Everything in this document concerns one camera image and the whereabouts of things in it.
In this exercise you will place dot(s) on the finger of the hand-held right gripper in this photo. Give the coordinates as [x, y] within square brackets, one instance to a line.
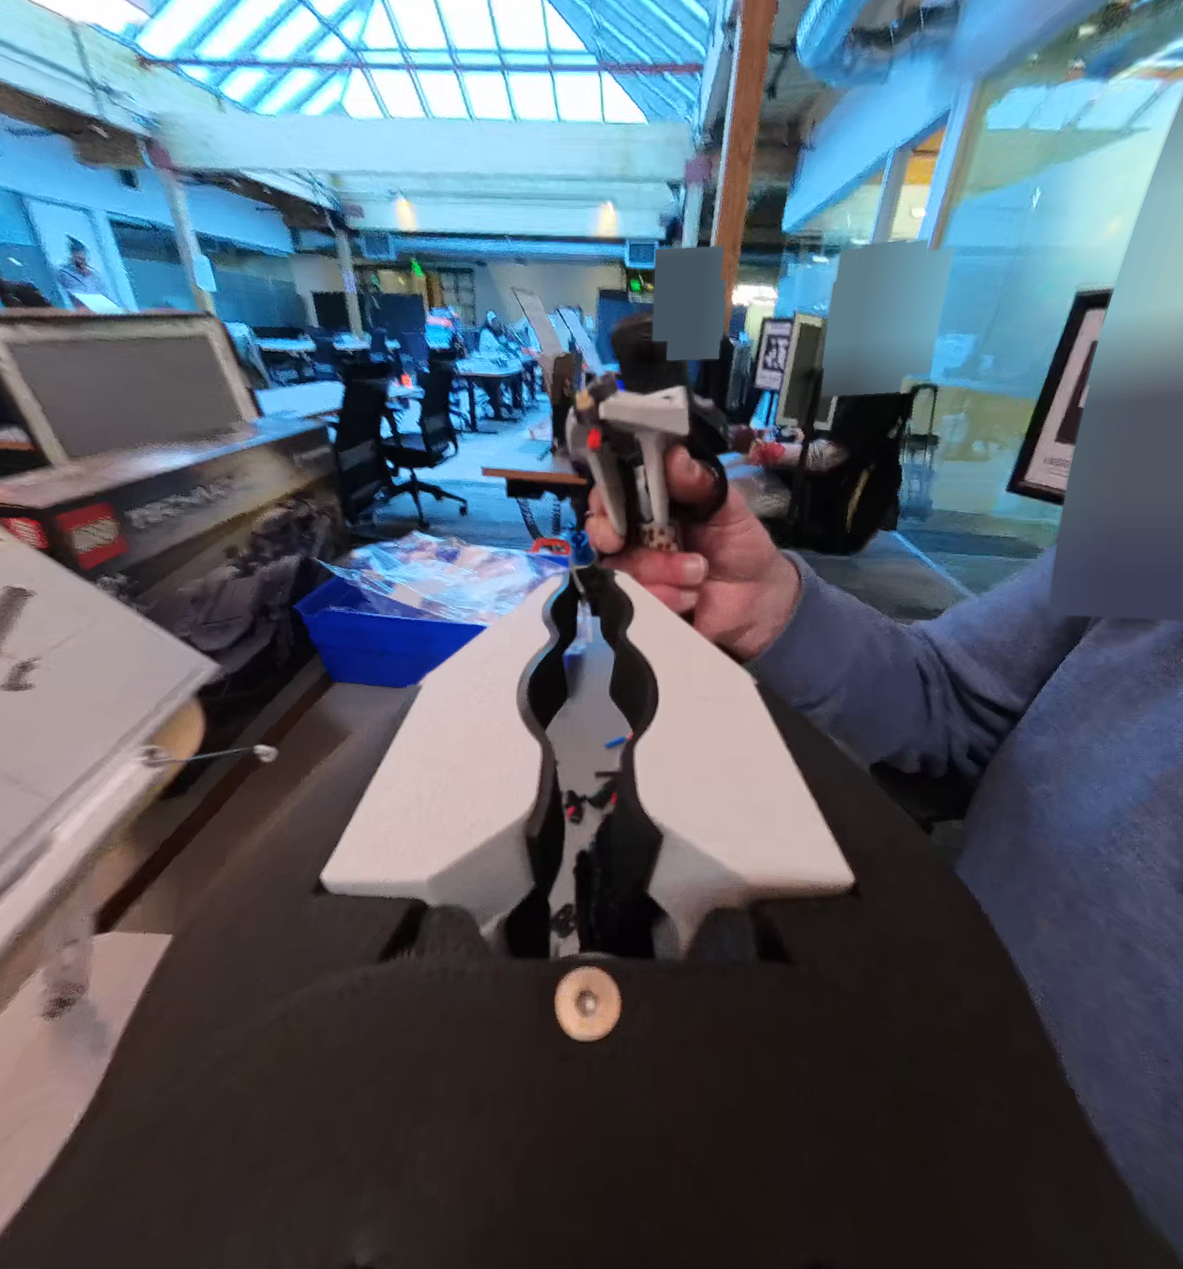
[655, 411]

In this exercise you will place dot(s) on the black backpack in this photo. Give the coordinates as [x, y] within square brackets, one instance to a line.
[848, 476]

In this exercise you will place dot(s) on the wooden desk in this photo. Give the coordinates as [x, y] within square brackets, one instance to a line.
[536, 476]

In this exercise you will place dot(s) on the wooden post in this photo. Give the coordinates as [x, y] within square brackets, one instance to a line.
[745, 129]

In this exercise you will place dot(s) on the person's torso in blue sweater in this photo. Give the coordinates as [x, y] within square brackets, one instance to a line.
[1106, 893]

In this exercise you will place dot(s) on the person's right forearm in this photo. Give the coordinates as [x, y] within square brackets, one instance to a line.
[899, 674]

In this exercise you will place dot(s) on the blue plastic bin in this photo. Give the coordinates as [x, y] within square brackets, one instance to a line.
[372, 644]

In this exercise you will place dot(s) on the lego instruction booklet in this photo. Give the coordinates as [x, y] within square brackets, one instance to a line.
[46, 684]

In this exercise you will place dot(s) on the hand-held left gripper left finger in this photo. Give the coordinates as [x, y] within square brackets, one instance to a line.
[443, 783]

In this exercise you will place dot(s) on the grey framed monitor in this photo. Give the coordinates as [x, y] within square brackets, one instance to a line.
[125, 382]

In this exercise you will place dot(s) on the black framed poster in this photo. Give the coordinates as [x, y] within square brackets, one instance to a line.
[1062, 397]

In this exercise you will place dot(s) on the black lego set box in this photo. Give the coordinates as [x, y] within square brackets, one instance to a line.
[214, 536]

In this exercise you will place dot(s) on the small sign on stand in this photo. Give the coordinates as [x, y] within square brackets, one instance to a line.
[773, 352]

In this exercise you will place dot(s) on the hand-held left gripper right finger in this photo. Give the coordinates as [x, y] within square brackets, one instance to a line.
[729, 793]

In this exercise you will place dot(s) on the person's right hand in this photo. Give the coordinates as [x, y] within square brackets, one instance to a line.
[735, 585]

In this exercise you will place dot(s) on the clear plastic bags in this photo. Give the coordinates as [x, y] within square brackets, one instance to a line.
[443, 570]

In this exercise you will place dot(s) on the black office chair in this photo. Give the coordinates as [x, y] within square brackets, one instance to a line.
[403, 437]

